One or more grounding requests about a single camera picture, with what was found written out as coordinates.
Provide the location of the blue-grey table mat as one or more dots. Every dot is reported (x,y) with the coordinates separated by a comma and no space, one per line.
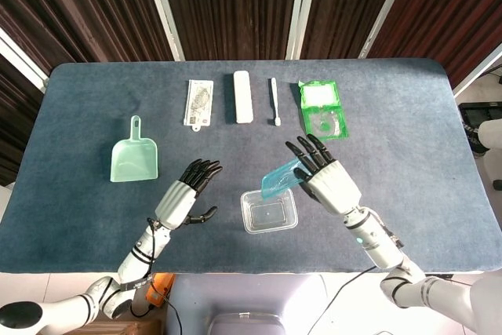
(78,225)

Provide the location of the black flat bar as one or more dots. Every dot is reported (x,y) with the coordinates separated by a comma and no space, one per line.
(439,274)

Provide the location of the grey robot torso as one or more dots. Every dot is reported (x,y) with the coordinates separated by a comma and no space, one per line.
(247,296)

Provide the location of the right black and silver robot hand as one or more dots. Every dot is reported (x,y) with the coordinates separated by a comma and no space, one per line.
(335,188)

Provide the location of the white rectangular plastic case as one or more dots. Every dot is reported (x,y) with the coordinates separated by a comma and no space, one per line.
(243,95)

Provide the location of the mint green plastic scoop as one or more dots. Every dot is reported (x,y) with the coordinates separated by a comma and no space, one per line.
(133,158)

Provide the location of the small white plastic brush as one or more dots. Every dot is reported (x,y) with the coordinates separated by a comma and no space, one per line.
(273,99)

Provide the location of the black plastic tray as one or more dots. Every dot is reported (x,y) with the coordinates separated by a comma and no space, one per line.
(470,109)

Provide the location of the clear plastic container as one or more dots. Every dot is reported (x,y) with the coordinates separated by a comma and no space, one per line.
(270,215)

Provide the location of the white rounded object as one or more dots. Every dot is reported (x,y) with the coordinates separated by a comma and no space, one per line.
(493,139)

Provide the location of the green transparent plastic package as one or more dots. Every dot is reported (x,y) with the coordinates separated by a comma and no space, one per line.
(321,115)

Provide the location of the orange handheld controller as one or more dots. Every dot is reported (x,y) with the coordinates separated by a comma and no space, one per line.
(162,284)

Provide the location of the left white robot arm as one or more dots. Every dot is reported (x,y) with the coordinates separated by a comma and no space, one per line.
(137,258)

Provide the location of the blue container lid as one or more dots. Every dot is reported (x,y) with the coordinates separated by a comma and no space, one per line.
(280,182)

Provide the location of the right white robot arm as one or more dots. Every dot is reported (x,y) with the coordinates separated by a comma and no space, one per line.
(378,246)

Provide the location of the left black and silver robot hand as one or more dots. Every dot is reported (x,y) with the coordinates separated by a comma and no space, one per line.
(176,203)

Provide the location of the printed clear zip pouch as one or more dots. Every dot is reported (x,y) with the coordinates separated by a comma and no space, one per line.
(198,101)

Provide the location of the white partition frame post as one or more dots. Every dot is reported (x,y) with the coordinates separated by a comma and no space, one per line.
(300,9)
(386,9)
(478,70)
(164,13)
(19,58)

